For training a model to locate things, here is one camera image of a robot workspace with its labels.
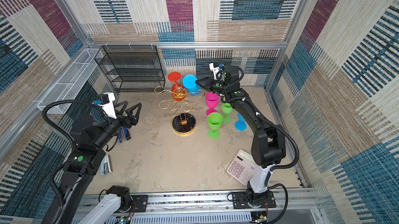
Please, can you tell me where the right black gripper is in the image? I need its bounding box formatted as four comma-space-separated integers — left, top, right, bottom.
195, 76, 229, 93

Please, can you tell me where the magenta plastic wine glass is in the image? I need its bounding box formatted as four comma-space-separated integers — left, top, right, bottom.
205, 92, 219, 116

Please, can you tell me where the blue plastic wine glass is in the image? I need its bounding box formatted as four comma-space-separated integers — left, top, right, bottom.
234, 113, 247, 131
183, 74, 201, 97

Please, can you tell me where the red plastic wine glass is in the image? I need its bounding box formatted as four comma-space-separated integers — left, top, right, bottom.
168, 72, 186, 101

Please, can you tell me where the green plastic wine glass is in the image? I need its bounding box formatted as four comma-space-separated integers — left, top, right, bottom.
207, 112, 223, 139
221, 103, 234, 124

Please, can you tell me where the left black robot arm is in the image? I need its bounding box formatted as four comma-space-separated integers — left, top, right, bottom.
42, 93, 142, 224

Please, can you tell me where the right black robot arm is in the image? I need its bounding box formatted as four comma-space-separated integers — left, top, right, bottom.
196, 62, 299, 208

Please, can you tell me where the black mesh shelf rack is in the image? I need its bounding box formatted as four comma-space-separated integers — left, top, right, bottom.
94, 45, 165, 93

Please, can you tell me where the pink calculator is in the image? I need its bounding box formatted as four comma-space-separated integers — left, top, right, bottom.
227, 150, 256, 186

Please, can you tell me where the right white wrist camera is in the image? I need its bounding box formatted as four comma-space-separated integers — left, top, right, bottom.
209, 62, 224, 80

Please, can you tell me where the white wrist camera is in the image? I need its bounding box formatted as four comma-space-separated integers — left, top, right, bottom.
209, 62, 224, 80
94, 93, 117, 119

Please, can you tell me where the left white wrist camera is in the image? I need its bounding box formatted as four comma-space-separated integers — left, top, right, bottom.
94, 93, 117, 119

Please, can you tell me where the gold wire wine glass rack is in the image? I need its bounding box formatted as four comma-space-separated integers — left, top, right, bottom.
154, 86, 205, 136

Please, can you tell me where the white wire mesh basket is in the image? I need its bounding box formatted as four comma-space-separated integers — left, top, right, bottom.
37, 48, 98, 110

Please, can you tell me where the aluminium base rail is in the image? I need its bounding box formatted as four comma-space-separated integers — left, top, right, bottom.
57, 189, 329, 224

